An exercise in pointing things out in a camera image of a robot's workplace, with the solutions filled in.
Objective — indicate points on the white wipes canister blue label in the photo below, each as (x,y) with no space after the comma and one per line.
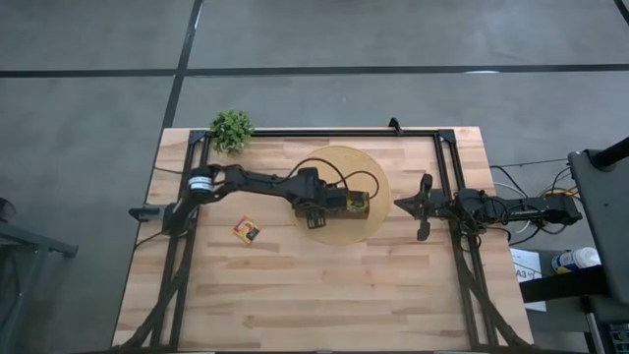
(580,259)

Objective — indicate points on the brown wooden tea organizer box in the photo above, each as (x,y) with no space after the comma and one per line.
(356,214)

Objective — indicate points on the grey metal cart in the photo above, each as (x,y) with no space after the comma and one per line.
(604,206)

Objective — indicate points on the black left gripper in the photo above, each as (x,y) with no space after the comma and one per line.
(338,199)

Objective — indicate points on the round woven straw placemat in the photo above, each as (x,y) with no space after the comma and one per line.
(344,231)

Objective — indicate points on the white printed paper sheet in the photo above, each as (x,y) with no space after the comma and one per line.
(523,260)

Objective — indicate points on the grey metal stand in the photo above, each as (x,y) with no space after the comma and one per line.
(39,243)

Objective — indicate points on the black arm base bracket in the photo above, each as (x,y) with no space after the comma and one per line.
(145,213)

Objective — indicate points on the black aluminium table frame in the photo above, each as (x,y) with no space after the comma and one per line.
(319,133)

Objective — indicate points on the potted green plant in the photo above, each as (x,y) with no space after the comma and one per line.
(231,130)

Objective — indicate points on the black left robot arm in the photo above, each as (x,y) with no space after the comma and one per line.
(245,184)

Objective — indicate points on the dark patterned device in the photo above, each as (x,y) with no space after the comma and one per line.
(620,339)

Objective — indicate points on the black cart crossbar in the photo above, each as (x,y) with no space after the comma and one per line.
(560,286)

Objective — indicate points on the black frame-mounted clip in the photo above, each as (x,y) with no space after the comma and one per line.
(394,127)

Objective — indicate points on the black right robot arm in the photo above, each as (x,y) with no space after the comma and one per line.
(531,211)

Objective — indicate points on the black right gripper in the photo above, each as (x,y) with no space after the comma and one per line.
(444,206)

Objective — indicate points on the orange black tea packet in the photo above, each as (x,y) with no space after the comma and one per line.
(246,229)

